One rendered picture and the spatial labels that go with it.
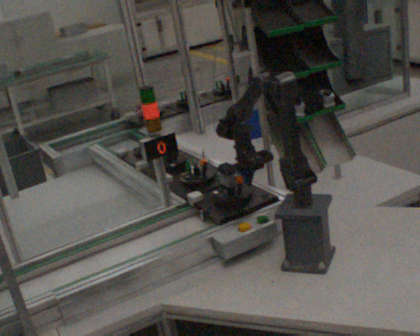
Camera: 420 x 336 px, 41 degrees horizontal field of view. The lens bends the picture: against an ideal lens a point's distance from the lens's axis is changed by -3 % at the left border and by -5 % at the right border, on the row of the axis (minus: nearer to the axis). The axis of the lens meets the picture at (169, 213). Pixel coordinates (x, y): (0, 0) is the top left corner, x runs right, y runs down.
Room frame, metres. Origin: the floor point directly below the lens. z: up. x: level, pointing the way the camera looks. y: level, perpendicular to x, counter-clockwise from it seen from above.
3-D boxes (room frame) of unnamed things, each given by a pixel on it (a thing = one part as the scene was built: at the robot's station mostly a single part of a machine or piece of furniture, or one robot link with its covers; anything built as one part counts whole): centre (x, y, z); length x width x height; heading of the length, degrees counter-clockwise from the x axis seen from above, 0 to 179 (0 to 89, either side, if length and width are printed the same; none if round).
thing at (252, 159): (1.71, -0.30, 1.17); 0.07 x 0.07 x 0.06; 22
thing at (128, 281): (1.65, -0.03, 0.91); 0.89 x 0.06 x 0.11; 111
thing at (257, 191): (1.89, -0.23, 0.96); 0.24 x 0.24 x 0.02; 21
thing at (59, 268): (1.80, 0.06, 0.91); 0.84 x 0.28 x 0.10; 111
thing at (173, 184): (2.13, -0.14, 1.01); 0.24 x 0.24 x 0.13; 21
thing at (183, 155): (2.35, -0.05, 1.01); 0.24 x 0.24 x 0.13; 21
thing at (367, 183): (2.30, -0.07, 0.84); 1.50 x 1.41 x 0.03; 111
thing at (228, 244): (1.66, -0.23, 0.93); 0.21 x 0.07 x 0.06; 111
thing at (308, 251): (1.54, -0.40, 0.96); 0.15 x 0.15 x 0.20; 58
